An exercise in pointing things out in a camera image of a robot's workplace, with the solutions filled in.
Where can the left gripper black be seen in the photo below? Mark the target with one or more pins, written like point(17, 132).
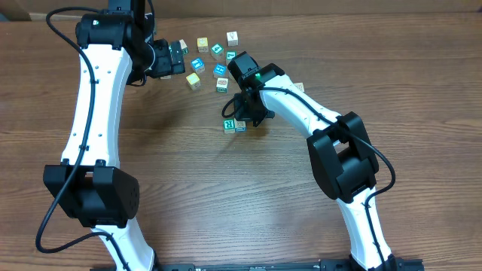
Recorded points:
point(165, 65)

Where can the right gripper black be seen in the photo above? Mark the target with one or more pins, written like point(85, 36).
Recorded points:
point(244, 114)

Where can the pretzel picture block blue side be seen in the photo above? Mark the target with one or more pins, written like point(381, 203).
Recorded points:
point(240, 126)

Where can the green letter R block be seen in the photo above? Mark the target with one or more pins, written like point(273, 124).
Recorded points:
point(229, 126)

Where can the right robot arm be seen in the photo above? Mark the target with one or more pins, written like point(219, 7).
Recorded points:
point(343, 160)

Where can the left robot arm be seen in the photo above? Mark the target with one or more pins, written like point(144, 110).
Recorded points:
point(117, 48)

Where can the white block green number side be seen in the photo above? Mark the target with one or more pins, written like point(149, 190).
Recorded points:
point(184, 47)

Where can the blue letter T block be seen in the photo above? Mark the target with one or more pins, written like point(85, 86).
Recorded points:
point(198, 65)

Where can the yellow block number 1 side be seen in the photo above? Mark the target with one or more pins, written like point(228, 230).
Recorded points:
point(193, 81)

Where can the pineapple picture block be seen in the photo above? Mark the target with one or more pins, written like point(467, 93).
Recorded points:
point(222, 85)

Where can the yellow block top row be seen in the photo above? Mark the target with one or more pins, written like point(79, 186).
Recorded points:
point(202, 45)

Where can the blue letter H block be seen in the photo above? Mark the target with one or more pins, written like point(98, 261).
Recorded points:
point(220, 71)

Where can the green number 4 block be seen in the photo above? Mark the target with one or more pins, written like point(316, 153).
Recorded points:
point(217, 52)

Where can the green number 7 block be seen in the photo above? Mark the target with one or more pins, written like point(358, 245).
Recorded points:
point(229, 56)

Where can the white picture block blue side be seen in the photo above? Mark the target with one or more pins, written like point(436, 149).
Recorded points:
point(300, 86)

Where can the white block M side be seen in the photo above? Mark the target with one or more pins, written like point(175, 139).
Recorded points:
point(232, 39)

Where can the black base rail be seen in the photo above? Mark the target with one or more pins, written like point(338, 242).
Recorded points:
point(397, 264)

